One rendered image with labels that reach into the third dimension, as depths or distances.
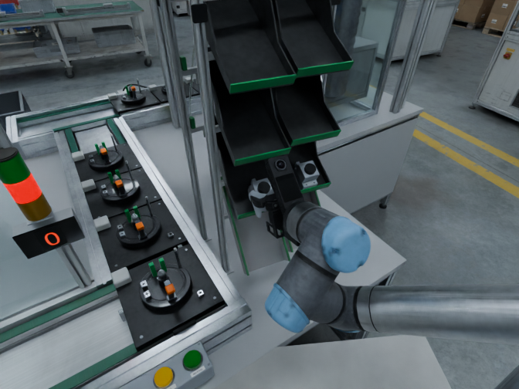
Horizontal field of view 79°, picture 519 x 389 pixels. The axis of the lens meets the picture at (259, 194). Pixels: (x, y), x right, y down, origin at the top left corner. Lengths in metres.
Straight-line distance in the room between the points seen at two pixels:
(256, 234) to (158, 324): 0.35
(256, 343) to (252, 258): 0.23
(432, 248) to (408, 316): 2.05
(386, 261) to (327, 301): 0.68
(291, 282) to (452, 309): 0.22
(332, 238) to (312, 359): 0.54
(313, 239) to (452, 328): 0.22
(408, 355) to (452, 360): 1.11
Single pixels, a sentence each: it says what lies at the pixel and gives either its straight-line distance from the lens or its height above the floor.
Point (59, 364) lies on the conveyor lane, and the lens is 1.01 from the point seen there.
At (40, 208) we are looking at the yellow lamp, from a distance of 0.81.
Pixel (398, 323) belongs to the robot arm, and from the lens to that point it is 0.56.
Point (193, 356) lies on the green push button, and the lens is 0.84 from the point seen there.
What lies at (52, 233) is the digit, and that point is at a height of 1.22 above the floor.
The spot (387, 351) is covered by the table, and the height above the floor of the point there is 0.86.
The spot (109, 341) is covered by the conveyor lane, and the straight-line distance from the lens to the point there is 0.99.
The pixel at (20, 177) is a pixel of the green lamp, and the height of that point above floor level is 1.37.
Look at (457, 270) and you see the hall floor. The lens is 2.53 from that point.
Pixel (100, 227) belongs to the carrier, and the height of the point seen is 0.98.
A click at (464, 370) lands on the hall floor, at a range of 2.14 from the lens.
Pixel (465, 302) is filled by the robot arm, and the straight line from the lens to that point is 0.53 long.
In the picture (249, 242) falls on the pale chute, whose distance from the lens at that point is 0.92.
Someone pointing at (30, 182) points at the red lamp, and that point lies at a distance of 0.78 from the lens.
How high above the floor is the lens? 1.74
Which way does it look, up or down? 40 degrees down
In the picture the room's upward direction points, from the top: straight up
